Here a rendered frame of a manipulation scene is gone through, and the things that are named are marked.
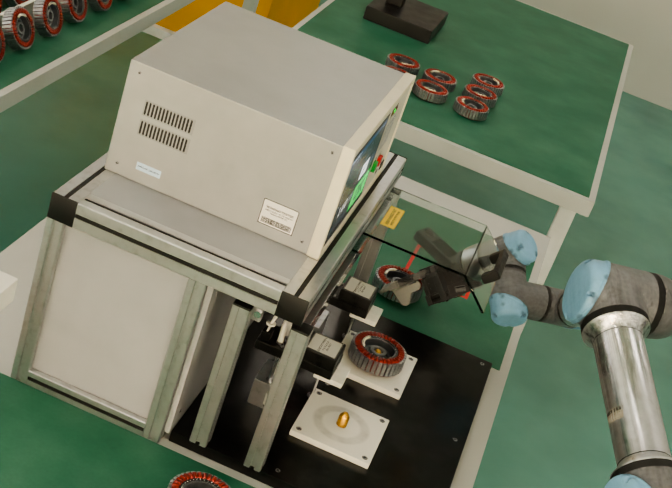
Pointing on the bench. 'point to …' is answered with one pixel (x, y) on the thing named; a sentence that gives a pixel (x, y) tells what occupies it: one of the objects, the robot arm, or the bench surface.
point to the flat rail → (336, 281)
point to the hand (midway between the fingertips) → (396, 283)
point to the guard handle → (495, 266)
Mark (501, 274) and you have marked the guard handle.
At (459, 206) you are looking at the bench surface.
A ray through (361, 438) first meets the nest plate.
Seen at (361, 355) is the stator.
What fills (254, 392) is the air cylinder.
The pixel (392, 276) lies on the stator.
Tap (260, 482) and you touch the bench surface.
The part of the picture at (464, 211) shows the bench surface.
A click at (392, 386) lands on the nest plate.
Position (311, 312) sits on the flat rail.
